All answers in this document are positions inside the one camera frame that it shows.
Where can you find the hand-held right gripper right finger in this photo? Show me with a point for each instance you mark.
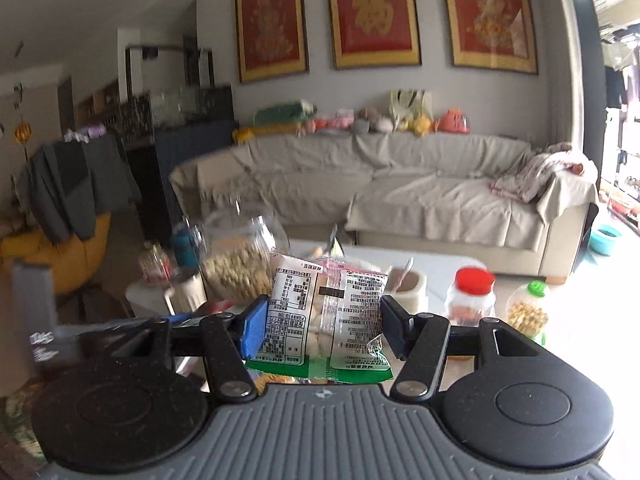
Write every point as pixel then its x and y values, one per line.
pixel 397 330

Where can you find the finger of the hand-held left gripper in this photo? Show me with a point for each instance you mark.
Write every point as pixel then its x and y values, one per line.
pixel 180 317

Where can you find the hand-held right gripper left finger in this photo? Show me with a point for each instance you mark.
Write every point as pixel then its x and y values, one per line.
pixel 255 330

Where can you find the white green snack packet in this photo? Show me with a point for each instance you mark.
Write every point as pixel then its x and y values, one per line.
pixel 320 320

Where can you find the white ribbed cup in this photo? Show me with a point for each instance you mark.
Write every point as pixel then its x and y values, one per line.
pixel 186 290

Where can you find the beige bowl with spoon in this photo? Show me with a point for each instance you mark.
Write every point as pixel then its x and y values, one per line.
pixel 407 287

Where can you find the small clear jar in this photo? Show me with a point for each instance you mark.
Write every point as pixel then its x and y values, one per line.
pixel 155 265

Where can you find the yellow chair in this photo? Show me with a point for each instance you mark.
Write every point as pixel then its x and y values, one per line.
pixel 75 260

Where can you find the glass jar of biscuits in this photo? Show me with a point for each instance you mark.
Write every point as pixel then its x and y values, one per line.
pixel 235 270

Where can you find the blue cup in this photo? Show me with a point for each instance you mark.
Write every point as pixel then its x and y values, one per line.
pixel 185 247

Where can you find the red lid snack jar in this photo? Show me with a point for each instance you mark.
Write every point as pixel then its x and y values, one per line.
pixel 470 300

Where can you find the grey jacket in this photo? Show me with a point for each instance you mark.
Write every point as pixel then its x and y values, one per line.
pixel 60 185

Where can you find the green lid snack jar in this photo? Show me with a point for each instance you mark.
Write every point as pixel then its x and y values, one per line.
pixel 527 310

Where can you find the beige covered sofa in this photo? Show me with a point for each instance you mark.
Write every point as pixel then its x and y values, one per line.
pixel 425 200

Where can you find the dark cabinet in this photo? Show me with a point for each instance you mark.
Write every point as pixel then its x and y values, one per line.
pixel 190 170

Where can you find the hanging lantern ornament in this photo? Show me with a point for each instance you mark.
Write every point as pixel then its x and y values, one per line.
pixel 22 133

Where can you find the patterned blanket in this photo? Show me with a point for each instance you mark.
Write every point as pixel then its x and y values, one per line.
pixel 530 175

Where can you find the yellow plush toy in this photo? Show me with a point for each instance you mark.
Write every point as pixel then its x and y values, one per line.
pixel 417 126

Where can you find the grey plush toy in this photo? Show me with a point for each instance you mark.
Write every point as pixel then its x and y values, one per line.
pixel 372 121

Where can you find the orange plush toy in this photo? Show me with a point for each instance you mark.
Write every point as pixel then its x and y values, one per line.
pixel 452 122

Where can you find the glass aquarium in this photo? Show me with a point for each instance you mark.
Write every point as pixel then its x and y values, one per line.
pixel 170 102

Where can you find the green plush toy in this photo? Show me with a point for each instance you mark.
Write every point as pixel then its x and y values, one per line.
pixel 282 114

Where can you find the pink plush toy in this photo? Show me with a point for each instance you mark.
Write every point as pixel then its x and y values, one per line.
pixel 332 121

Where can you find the blue bowl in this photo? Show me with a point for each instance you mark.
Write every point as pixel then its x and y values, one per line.
pixel 606 239

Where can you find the white yellow tote bag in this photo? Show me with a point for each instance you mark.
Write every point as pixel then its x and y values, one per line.
pixel 410 102

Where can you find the red basin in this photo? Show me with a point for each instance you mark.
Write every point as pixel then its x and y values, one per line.
pixel 622 207

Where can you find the hanging laundry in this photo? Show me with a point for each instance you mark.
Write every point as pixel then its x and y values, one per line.
pixel 620 55

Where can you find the red gold framed wall picture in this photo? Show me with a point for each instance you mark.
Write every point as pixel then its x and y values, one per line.
pixel 372 12
pixel 272 25
pixel 487 15

